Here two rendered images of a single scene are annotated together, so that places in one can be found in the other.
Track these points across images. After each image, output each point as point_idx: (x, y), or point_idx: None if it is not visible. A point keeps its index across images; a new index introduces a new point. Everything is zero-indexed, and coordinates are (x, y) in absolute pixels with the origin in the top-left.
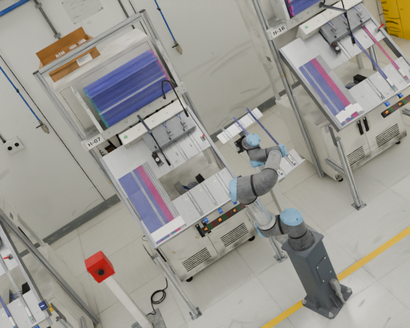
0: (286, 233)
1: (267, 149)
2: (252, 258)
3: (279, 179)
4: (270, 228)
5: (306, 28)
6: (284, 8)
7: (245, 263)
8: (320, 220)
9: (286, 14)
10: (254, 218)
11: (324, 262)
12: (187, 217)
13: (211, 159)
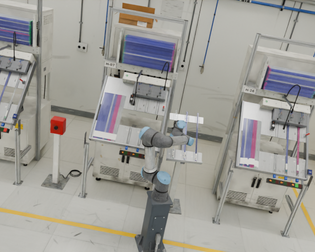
0: None
1: (183, 134)
2: (136, 196)
3: (179, 159)
4: (148, 172)
5: (265, 102)
6: (261, 80)
7: (131, 196)
8: (188, 210)
9: (259, 84)
10: None
11: (161, 219)
12: (118, 138)
13: None
